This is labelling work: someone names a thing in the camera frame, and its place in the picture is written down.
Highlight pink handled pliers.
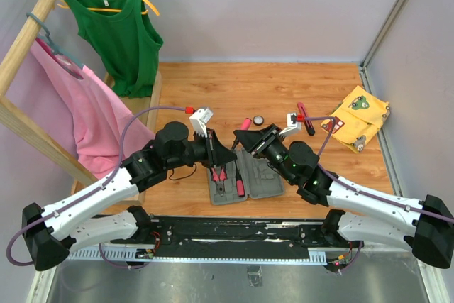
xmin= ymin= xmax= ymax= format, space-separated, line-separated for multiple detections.
xmin=209 ymin=166 xmax=227 ymax=196

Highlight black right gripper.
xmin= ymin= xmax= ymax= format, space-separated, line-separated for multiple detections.
xmin=234 ymin=123 xmax=296 ymax=184

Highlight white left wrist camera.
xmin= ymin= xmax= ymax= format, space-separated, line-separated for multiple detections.
xmin=189 ymin=107 xmax=214 ymax=138

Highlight pink utility knife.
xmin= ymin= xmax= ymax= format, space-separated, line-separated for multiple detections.
xmin=297 ymin=102 xmax=315 ymax=136

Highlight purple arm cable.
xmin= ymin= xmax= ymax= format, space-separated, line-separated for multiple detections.
xmin=6 ymin=105 xmax=196 ymax=270
xmin=297 ymin=115 xmax=454 ymax=275

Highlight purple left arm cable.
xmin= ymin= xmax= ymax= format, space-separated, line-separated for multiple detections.
xmin=6 ymin=105 xmax=196 ymax=270

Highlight aluminium frame post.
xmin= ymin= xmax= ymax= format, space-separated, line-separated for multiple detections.
xmin=358 ymin=0 xmax=432 ymax=70

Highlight yellow patterned cloth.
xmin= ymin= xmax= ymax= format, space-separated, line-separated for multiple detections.
xmin=320 ymin=86 xmax=391 ymax=153

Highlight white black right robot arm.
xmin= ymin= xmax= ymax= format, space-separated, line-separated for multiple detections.
xmin=234 ymin=125 xmax=453 ymax=269

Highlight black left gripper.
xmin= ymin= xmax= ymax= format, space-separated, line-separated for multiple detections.
xmin=167 ymin=128 xmax=238 ymax=170

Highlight green tank top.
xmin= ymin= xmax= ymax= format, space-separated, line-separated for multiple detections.
xmin=64 ymin=0 xmax=164 ymax=98

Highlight grey clothes hanger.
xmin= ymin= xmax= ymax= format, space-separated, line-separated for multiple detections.
xmin=26 ymin=12 xmax=84 ymax=80

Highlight wooden clothes rack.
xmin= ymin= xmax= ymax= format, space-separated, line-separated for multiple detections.
xmin=0 ymin=0 xmax=162 ymax=206

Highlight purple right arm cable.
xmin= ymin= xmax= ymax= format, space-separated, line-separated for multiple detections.
xmin=297 ymin=115 xmax=454 ymax=275

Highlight black electrical tape roll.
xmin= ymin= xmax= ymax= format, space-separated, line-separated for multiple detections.
xmin=253 ymin=115 xmax=265 ymax=126

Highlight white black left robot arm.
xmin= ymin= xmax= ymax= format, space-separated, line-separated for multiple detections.
xmin=22 ymin=121 xmax=236 ymax=271

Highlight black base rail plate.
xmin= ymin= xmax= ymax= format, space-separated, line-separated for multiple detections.
xmin=111 ymin=216 xmax=350 ymax=259

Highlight grey plastic tool case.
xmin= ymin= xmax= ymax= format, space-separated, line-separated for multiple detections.
xmin=206 ymin=148 xmax=285 ymax=206

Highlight pink shirt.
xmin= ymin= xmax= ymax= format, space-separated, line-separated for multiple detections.
xmin=30 ymin=38 xmax=133 ymax=179

